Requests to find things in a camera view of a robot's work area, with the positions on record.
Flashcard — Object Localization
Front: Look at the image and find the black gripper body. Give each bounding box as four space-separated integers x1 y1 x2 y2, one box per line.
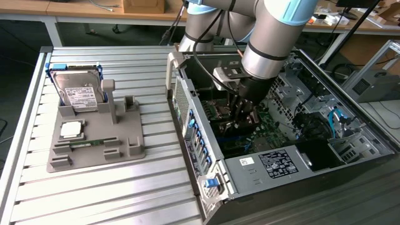
234 77 277 108

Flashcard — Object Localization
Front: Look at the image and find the graphics card with fan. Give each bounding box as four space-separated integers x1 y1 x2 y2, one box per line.
213 112 261 140

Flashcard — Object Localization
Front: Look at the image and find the beige card retention latch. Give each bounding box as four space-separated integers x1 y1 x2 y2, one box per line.
163 52 185 91

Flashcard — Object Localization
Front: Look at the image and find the CPU socket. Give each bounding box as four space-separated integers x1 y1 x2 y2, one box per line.
214 103 233 117

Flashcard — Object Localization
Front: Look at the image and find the open black PC case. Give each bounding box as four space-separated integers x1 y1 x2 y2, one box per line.
165 48 397 225

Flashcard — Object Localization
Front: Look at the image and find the silver disk bay cage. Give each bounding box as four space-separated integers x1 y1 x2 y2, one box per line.
266 75 313 122

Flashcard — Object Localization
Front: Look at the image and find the green motherboard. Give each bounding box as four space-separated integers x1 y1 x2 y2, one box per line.
199 98 290 158

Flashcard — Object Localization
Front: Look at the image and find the grey power supply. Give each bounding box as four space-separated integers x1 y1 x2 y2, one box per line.
222 144 313 195

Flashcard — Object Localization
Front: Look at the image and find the orange and black box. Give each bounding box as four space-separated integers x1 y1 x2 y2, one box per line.
309 14 327 24

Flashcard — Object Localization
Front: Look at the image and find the grey computer tower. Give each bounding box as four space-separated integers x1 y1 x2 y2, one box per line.
341 69 400 104

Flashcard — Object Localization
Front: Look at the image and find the white box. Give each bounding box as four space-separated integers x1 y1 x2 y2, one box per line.
323 14 350 26

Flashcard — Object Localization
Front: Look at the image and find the black tripod pole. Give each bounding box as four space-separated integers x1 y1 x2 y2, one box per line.
317 0 383 70

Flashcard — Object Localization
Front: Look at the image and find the black monitor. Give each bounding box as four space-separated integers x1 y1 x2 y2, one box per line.
335 0 379 21

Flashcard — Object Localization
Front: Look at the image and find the grey parts rack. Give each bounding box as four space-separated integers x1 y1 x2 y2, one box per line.
45 79 146 173

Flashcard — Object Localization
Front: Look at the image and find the green RAM stick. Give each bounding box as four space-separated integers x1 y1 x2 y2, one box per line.
69 138 106 148

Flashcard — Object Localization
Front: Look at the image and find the silver hard disk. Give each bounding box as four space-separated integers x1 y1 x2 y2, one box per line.
49 66 105 113

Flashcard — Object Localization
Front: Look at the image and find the wooden desk with clutter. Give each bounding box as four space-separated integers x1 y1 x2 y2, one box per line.
302 0 400 68

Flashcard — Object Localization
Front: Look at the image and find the brown cardboard box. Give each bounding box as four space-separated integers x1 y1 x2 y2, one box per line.
121 0 165 14

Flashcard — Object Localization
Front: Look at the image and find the silver CPU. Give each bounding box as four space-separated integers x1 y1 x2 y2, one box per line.
58 121 85 139

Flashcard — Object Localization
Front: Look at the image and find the folded brown cardboard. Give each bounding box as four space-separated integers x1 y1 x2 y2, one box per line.
375 1 400 26

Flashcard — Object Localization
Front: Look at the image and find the blue disk caddy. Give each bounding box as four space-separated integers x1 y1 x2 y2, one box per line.
43 61 109 107

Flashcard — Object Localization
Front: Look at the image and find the wooden desk with white legs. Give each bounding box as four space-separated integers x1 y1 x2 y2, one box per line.
0 0 187 47

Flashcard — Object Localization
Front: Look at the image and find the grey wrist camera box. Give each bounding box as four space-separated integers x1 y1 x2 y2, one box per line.
211 67 247 91

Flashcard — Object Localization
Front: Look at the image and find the black camera cable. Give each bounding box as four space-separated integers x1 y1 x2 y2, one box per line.
191 9 241 96

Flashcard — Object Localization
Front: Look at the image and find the blue disk wire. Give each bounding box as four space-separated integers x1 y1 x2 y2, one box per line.
327 106 347 139

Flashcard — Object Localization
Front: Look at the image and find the hanging cable with plug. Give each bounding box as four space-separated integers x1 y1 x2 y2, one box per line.
159 0 190 45

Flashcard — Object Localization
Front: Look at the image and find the aluminium frame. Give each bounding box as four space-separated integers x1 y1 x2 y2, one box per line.
342 39 400 83

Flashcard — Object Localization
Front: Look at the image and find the white cable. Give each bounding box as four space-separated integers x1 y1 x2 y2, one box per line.
87 0 121 12

